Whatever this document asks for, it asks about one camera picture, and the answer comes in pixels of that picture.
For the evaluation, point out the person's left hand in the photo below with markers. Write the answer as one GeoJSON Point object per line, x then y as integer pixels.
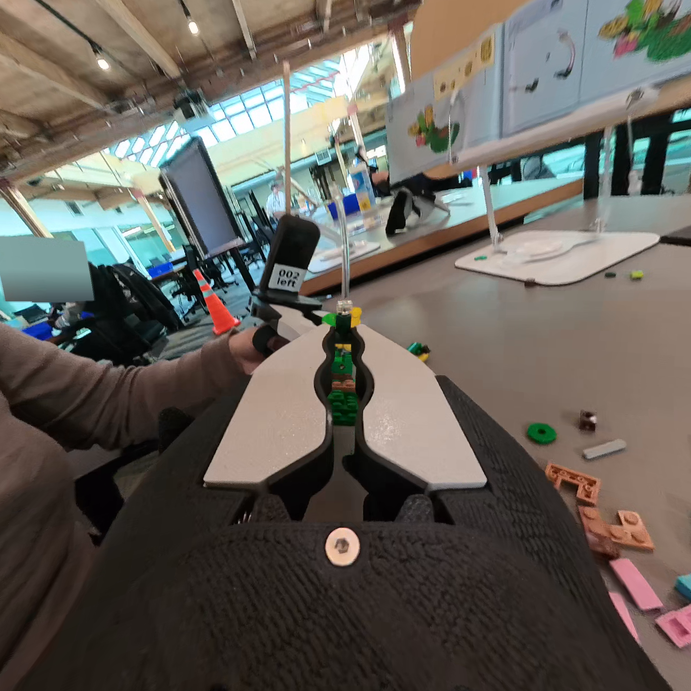
{"type": "Point", "coordinates": [243, 351]}

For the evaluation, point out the person's grey sweater torso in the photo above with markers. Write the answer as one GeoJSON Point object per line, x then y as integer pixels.
{"type": "Point", "coordinates": [32, 540]}

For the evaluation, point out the clear curved toy tube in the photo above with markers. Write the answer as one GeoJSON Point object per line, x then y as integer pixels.
{"type": "Point", "coordinates": [345, 270]}

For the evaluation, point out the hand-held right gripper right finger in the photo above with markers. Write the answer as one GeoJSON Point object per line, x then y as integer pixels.
{"type": "Point", "coordinates": [421, 432]}

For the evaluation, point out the person's left forearm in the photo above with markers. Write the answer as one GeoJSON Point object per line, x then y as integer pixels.
{"type": "Point", "coordinates": [108, 394]}

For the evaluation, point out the small brown toy brick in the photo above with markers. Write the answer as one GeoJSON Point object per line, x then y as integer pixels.
{"type": "Point", "coordinates": [587, 424]}

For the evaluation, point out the orange traffic cone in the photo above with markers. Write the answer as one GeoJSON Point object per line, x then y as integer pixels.
{"type": "Point", "coordinates": [218, 313]}

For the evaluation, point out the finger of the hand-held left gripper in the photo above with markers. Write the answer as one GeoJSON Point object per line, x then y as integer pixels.
{"type": "Point", "coordinates": [297, 324]}

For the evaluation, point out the cluster of pink toy bricks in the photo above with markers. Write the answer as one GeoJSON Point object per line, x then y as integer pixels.
{"type": "Point", "coordinates": [634, 583]}

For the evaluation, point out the open instruction booklet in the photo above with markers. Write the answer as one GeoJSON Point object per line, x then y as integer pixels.
{"type": "Point", "coordinates": [540, 81]}

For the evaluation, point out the ceiling projector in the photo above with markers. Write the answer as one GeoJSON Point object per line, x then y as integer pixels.
{"type": "Point", "coordinates": [190, 107]}

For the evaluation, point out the black monitor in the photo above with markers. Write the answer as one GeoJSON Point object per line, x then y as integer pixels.
{"type": "Point", "coordinates": [199, 199]}

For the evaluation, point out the small yellow green toy model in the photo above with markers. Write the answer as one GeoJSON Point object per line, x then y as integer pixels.
{"type": "Point", "coordinates": [418, 351]}

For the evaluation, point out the toy brick plant model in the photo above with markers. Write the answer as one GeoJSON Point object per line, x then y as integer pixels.
{"type": "Point", "coordinates": [343, 405]}

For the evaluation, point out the dark green toy stem piece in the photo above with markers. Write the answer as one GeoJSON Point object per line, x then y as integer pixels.
{"type": "Point", "coordinates": [343, 322]}

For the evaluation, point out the instruction booklet on white stand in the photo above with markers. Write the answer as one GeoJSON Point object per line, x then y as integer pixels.
{"type": "Point", "coordinates": [448, 32]}

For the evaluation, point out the cluster of light blue bricks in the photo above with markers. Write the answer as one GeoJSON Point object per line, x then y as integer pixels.
{"type": "Point", "coordinates": [684, 588]}

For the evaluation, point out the grey toy bar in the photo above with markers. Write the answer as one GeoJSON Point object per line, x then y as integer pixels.
{"type": "Point", "coordinates": [604, 449]}

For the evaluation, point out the tan notched toy plate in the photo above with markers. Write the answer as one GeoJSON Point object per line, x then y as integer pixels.
{"type": "Point", "coordinates": [556, 472]}

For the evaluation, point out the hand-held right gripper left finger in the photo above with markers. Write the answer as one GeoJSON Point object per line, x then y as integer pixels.
{"type": "Point", "coordinates": [270, 426]}

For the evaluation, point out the neighbouring wooden-edged desk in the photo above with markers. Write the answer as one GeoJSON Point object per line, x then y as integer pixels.
{"type": "Point", "coordinates": [486, 210]}

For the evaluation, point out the white blue carton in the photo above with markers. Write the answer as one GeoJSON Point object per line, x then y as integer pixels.
{"type": "Point", "coordinates": [361, 189]}

